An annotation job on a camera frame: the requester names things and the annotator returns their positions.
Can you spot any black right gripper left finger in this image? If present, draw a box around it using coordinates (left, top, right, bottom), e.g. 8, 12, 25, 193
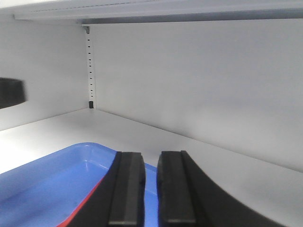
68, 152, 146, 227

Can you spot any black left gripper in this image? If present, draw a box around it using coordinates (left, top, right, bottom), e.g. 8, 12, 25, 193
0, 78, 27, 109

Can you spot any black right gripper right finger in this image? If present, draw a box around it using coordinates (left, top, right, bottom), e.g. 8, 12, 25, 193
156, 150, 270, 227

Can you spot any red plastic spoon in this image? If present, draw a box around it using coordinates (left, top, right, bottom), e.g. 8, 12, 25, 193
57, 177, 104, 227

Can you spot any grey cabinet upper shelf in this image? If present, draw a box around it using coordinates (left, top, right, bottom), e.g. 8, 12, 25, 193
14, 0, 303, 24

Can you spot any blue plastic tray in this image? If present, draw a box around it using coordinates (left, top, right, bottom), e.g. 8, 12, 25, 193
0, 143, 158, 227

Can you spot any left black shelf clip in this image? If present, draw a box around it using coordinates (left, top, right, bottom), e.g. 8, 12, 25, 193
89, 101, 94, 109

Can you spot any left slotted shelf rail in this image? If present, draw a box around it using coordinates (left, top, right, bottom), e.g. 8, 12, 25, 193
82, 26, 98, 109

